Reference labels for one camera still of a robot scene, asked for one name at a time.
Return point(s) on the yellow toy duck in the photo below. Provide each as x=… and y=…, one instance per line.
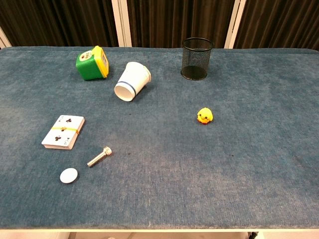
x=205, y=116

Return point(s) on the blue table cloth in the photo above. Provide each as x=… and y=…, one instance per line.
x=159, y=149

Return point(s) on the white paper cup blue stripe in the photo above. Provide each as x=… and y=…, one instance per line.
x=133, y=81

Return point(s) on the black mesh pen holder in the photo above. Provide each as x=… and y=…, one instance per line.
x=196, y=59

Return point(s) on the silver metal bolt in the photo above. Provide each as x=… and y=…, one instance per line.
x=99, y=156

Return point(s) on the green box yellow lid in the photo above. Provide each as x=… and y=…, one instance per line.
x=91, y=65

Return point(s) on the playing card deck rubber band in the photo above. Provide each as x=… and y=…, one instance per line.
x=63, y=132

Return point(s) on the dark pleated curtain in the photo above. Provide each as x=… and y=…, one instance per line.
x=174, y=22

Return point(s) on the white round disc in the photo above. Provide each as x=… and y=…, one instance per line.
x=68, y=175

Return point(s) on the white vertical frame post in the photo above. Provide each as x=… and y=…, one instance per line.
x=121, y=22
x=3, y=39
x=234, y=23

